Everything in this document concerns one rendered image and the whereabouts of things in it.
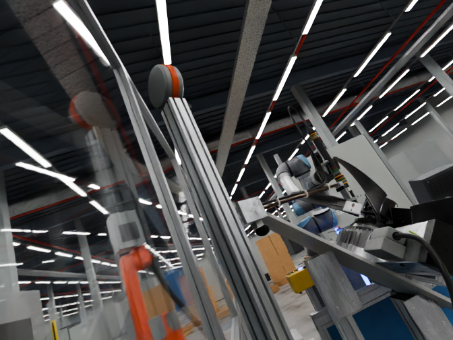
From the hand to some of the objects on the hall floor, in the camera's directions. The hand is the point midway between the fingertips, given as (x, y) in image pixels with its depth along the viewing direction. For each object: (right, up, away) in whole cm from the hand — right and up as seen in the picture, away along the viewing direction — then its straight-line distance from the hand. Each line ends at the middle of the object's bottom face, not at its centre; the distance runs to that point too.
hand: (330, 158), depth 121 cm
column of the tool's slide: (+4, -138, -90) cm, 165 cm away
